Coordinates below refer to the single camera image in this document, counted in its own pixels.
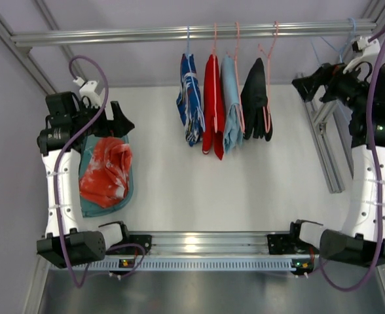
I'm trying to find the light blue hanger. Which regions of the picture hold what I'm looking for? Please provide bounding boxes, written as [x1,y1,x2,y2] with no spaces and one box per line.
[310,17,357,66]
[186,26,206,131]

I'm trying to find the orange white trousers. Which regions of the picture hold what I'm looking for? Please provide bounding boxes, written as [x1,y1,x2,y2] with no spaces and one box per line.
[79,137,132,209]

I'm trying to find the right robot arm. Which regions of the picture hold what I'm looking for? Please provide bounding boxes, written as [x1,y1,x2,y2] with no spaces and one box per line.
[292,63,385,268]

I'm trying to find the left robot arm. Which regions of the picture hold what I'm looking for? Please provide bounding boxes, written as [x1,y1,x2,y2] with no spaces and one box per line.
[36,92,134,269]

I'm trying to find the black trousers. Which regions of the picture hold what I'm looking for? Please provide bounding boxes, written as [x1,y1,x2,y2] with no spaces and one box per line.
[241,58,273,141]

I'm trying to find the pink hanger with black trousers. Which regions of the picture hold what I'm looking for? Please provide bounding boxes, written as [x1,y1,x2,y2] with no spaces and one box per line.
[258,20,279,134]

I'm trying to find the blue patterned trousers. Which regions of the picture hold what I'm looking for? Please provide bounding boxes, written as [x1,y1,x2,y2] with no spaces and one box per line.
[176,54,204,147]

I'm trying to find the light blue trousers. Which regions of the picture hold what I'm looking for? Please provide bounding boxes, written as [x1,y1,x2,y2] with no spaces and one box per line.
[221,54,243,154]

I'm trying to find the red trousers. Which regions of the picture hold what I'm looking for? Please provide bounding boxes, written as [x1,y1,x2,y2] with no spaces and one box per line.
[202,54,226,160]

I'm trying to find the pink hanger with red trousers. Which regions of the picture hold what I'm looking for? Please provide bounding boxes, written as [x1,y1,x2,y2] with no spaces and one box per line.
[211,23,218,133]

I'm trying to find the teal plastic tray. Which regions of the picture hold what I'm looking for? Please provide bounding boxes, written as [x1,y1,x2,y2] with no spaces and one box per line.
[79,135,134,218]

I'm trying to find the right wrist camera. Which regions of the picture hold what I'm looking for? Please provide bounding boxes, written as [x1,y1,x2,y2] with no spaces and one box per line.
[343,36,380,73]

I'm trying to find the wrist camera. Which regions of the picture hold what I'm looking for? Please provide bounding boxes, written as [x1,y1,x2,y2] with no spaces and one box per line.
[343,36,380,73]
[73,77,102,109]

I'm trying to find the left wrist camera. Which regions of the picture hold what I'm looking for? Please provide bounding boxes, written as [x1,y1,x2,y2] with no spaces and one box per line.
[73,77,102,109]

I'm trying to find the aluminium frame right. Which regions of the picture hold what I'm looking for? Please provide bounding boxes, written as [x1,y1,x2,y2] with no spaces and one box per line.
[293,0,385,194]

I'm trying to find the aluminium frame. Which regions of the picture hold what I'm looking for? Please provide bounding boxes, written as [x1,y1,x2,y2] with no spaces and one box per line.
[293,0,385,194]
[0,1,79,94]

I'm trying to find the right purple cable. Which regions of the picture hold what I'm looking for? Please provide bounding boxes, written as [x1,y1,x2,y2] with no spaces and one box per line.
[310,16,385,292]

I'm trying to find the purple cable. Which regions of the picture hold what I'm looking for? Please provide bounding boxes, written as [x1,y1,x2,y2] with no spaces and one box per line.
[54,54,146,289]
[310,16,385,292]

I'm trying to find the aluminium hanging rail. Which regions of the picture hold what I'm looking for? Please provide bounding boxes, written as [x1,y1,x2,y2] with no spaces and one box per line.
[10,18,377,48]

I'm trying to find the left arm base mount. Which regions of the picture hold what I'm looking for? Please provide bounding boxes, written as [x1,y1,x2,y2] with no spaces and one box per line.
[124,232,153,257]

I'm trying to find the slotted cable duct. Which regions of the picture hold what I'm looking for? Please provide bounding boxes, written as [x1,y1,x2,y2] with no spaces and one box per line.
[48,258,315,273]

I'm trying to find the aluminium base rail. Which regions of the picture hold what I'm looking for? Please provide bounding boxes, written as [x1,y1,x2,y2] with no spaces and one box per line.
[41,230,324,259]

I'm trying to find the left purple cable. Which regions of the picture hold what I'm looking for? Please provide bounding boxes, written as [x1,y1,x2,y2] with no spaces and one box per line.
[54,54,146,289]

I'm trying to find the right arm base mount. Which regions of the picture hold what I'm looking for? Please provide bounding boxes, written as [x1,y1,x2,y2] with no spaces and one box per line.
[267,234,308,255]

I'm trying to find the aluminium frame left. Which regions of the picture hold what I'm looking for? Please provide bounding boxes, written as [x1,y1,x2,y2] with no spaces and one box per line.
[0,1,79,94]

